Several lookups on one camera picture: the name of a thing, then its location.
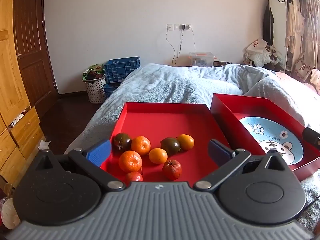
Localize red left tray box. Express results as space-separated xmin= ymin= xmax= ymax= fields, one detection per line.
xmin=111 ymin=102 xmax=229 ymax=186

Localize white shopping bag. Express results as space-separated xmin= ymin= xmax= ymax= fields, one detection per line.
xmin=246 ymin=38 xmax=267 ymax=53

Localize clear plastic storage box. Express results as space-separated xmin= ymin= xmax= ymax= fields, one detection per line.
xmin=189 ymin=53 xmax=215 ymax=67

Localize brown wooden door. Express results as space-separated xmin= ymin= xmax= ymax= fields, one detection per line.
xmin=13 ymin=0 xmax=58 ymax=117

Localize blue plastic crate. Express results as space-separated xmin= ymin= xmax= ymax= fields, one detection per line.
xmin=103 ymin=56 xmax=140 ymax=84
xmin=103 ymin=82 xmax=121 ymax=99

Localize large bumpy mandarin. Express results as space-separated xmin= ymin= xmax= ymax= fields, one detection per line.
xmin=118 ymin=151 xmax=142 ymax=173

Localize red right tray box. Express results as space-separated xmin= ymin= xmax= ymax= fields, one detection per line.
xmin=210 ymin=94 xmax=319 ymax=180

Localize smooth orange with stem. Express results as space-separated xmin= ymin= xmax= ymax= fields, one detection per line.
xmin=149 ymin=148 xmax=168 ymax=165

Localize red tray box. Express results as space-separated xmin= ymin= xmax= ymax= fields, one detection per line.
xmin=111 ymin=102 xmax=229 ymax=186
xmin=210 ymin=94 xmax=319 ymax=180

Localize hanging clothes rack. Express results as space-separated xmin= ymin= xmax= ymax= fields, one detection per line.
xmin=263 ymin=0 xmax=319 ymax=83

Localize lower blue plastic crate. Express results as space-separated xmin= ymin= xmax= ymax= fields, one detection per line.
xmin=103 ymin=82 xmax=121 ymax=99

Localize white charger cables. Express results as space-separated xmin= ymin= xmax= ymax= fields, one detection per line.
xmin=165 ymin=28 xmax=197 ymax=67

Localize red hawthorn fruit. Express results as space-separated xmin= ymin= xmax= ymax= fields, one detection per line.
xmin=162 ymin=159 xmax=182 ymax=181
xmin=126 ymin=171 xmax=143 ymax=183

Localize light wooden wardrobe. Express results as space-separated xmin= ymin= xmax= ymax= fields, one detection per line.
xmin=1 ymin=0 xmax=44 ymax=187

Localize white laundry basket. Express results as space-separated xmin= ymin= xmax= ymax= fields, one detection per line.
xmin=83 ymin=74 xmax=106 ymax=104

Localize blue tiger plate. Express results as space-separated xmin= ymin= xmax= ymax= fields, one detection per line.
xmin=240 ymin=116 xmax=304 ymax=165

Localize small smooth orange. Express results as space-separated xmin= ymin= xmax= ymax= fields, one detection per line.
xmin=177 ymin=134 xmax=195 ymax=151

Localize wrinkled orange mandarin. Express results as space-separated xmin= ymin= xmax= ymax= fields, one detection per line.
xmin=131 ymin=135 xmax=151 ymax=155

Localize dark green tomato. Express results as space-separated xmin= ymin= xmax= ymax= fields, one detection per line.
xmin=160 ymin=137 xmax=181 ymax=155
xmin=112 ymin=133 xmax=131 ymax=152

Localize grey blue bed blanket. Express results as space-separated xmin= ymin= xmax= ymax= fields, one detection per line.
xmin=63 ymin=63 xmax=320 ymax=230

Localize white wall socket strip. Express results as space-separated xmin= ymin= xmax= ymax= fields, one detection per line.
xmin=167 ymin=24 xmax=192 ymax=31

